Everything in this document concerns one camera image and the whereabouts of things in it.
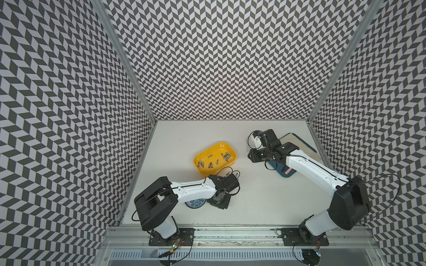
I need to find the blue white ceramic bowl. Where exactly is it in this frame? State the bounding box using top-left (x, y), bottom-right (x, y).
top-left (185, 198), bottom-right (207, 209)

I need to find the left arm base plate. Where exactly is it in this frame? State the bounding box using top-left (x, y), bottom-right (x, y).
top-left (149, 228), bottom-right (195, 247)

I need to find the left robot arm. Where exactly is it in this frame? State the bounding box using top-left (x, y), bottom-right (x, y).
top-left (132, 173), bottom-right (241, 239)

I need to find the teal tray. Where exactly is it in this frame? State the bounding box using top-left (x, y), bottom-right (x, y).
top-left (267, 133), bottom-right (323, 178)

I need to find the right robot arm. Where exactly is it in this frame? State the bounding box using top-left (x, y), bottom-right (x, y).
top-left (247, 129), bottom-right (371, 245)

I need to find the aluminium front rail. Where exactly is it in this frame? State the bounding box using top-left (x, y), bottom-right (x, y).
top-left (99, 225), bottom-right (379, 249)

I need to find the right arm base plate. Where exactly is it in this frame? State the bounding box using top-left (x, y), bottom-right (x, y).
top-left (279, 227), bottom-right (329, 247)

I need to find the yellow plastic storage box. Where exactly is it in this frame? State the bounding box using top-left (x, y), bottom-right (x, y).
top-left (193, 142), bottom-right (237, 177)

